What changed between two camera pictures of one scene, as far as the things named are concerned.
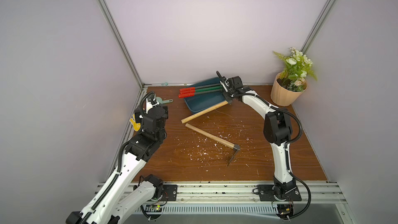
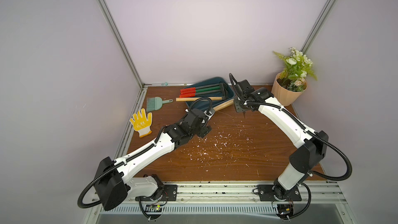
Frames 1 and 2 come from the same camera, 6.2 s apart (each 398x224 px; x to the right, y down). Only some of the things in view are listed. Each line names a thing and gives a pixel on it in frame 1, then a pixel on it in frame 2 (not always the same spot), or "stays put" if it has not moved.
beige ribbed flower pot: (283, 96) stays put
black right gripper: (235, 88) → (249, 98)
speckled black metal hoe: (205, 86) stays put
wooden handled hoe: (235, 147) → (226, 103)
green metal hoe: (193, 91) stays put
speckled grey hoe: (190, 95) stays put
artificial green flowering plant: (297, 71) stays put
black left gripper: (162, 113) → (204, 130)
